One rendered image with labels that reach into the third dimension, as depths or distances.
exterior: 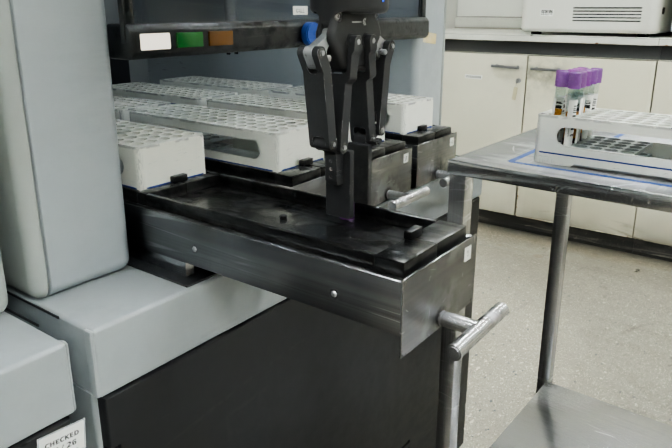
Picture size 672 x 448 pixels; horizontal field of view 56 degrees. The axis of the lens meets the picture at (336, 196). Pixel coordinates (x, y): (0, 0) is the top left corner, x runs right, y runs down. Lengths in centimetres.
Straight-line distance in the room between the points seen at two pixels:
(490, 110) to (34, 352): 262
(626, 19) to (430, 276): 235
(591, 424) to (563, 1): 196
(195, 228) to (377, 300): 22
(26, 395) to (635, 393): 167
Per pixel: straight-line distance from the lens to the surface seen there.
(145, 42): 68
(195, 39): 72
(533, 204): 304
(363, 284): 53
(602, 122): 84
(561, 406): 136
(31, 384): 61
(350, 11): 60
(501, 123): 302
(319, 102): 59
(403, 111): 103
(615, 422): 135
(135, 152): 74
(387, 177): 94
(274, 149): 79
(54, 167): 67
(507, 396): 187
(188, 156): 78
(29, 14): 65
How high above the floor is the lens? 101
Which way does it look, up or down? 16 degrees down
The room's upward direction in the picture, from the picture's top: straight up
